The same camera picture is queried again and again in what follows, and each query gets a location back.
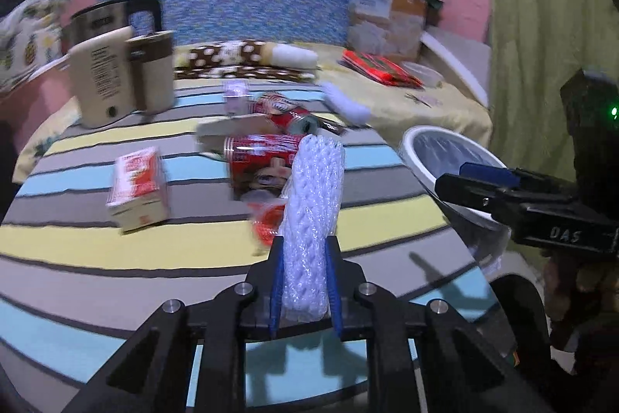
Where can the pineapple print bag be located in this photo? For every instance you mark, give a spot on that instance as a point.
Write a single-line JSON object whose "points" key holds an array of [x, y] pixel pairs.
{"points": [[29, 35]]}

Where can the white foam net sleeve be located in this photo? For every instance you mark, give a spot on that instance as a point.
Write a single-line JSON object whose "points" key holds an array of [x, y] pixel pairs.
{"points": [[309, 224], [346, 103]]}

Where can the red picture drink can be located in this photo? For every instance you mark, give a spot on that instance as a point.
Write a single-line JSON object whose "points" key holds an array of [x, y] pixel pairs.
{"points": [[256, 161]]}

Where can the striped tablecloth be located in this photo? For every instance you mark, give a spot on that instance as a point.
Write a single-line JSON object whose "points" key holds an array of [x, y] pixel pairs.
{"points": [[96, 248]]}

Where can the white bed rail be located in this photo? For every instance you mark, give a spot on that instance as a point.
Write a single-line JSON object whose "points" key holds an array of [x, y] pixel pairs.
{"points": [[459, 64]]}

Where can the clear plastic bowl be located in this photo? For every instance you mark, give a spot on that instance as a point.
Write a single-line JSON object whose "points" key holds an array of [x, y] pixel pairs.
{"points": [[423, 74]]}

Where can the cream and brown electric jug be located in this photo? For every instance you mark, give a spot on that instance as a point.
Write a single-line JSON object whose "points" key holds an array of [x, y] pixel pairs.
{"points": [[106, 79]]}

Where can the brown snack wrapper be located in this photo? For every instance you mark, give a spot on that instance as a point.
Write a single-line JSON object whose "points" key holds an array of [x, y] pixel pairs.
{"points": [[332, 127]]}

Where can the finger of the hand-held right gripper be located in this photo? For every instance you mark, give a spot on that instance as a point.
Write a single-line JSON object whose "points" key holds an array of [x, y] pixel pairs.
{"points": [[469, 193], [483, 173]]}

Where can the red plaid cloth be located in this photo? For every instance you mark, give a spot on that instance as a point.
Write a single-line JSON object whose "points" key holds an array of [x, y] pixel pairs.
{"points": [[382, 67]]}

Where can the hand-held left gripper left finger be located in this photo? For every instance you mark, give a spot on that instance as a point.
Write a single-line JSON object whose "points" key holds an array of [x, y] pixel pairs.
{"points": [[274, 297]]}

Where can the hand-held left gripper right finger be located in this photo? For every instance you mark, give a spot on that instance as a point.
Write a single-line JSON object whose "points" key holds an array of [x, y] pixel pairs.
{"points": [[335, 297]]}

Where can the green curtain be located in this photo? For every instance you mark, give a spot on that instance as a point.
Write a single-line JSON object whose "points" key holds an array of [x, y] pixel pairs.
{"points": [[532, 31]]}

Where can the cardboard box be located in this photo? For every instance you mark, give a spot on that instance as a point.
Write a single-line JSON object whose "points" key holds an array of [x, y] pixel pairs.
{"points": [[382, 26]]}

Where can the small purple box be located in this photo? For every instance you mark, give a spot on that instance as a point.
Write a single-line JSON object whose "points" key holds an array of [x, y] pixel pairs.
{"points": [[235, 93]]}

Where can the white trash bin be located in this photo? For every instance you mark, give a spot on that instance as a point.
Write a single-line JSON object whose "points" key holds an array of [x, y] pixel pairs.
{"points": [[411, 151]]}

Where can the person's right hand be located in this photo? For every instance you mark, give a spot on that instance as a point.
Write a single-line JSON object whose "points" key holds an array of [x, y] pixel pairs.
{"points": [[575, 277]]}

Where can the brown polka dot blanket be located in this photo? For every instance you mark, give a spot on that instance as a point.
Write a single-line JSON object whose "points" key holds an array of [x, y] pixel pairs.
{"points": [[227, 57]]}

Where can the yellow bed sheet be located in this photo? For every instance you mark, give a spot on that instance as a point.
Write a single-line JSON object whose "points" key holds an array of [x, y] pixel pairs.
{"points": [[435, 118]]}

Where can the red and white milk carton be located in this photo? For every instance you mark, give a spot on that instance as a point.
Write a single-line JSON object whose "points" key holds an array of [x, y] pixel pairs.
{"points": [[138, 190]]}

